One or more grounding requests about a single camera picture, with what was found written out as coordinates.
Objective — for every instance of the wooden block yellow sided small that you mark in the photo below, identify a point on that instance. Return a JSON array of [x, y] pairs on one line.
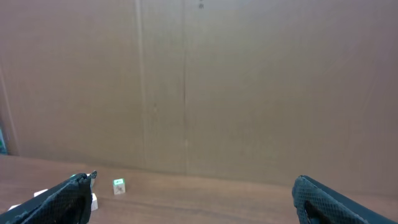
[[13, 206]]

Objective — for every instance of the wooden block teal letter R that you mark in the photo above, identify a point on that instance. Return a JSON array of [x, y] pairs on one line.
[[92, 180]]

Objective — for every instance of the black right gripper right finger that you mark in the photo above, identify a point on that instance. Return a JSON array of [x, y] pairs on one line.
[[316, 203]]

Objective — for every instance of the wooden block blue letter M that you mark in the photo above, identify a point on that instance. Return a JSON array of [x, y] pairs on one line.
[[94, 203]]

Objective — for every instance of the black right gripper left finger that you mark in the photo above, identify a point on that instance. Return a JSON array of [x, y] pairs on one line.
[[66, 203]]

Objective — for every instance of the wooden block green number 4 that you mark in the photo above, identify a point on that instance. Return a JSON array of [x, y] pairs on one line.
[[119, 186]]

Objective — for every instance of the wooden block red letter U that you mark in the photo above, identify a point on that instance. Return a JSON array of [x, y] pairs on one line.
[[40, 192]]

